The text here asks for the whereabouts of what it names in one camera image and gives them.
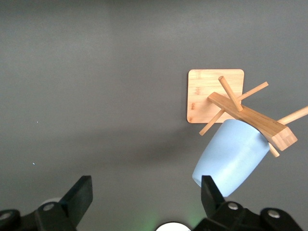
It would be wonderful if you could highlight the wooden mug tree stand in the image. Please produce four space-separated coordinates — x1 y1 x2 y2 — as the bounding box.
186 69 308 158

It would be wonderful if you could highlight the light blue plastic cup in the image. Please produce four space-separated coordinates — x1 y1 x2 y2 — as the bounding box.
192 119 270 198

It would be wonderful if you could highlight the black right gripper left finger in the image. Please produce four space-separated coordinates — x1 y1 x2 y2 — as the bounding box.
0 175 93 231

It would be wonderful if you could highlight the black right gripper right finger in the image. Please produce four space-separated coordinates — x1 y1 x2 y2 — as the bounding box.
192 175 303 231

